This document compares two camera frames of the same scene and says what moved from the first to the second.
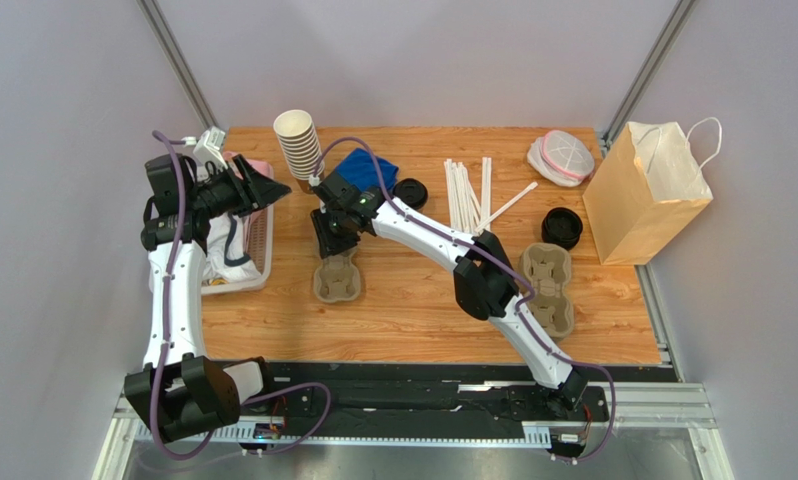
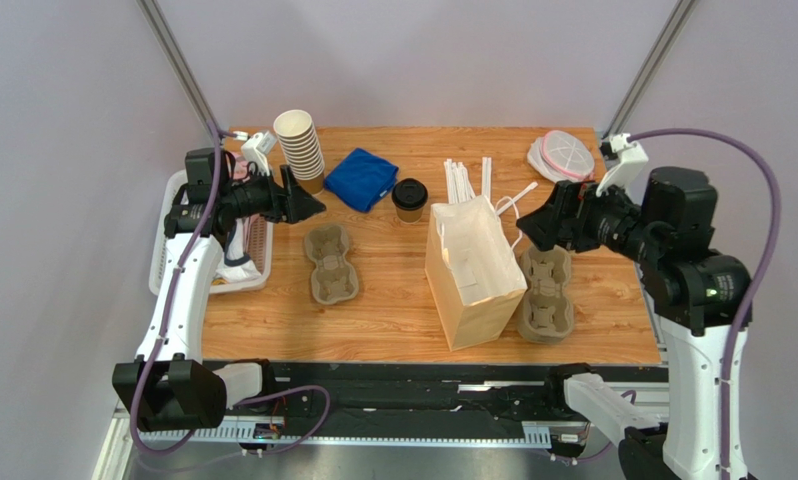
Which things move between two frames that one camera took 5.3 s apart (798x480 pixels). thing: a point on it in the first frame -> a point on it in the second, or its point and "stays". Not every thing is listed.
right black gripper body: x=333 y=242 -> x=565 y=216
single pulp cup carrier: x=337 y=279 stays
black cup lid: x=411 y=191 stays
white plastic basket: x=260 y=227 stays
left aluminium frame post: x=161 y=32 stays
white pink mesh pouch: x=561 y=158 stays
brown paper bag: x=645 y=190 -> x=474 y=273
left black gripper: x=254 y=190 -> x=301 y=204
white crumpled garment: x=215 y=265 stays
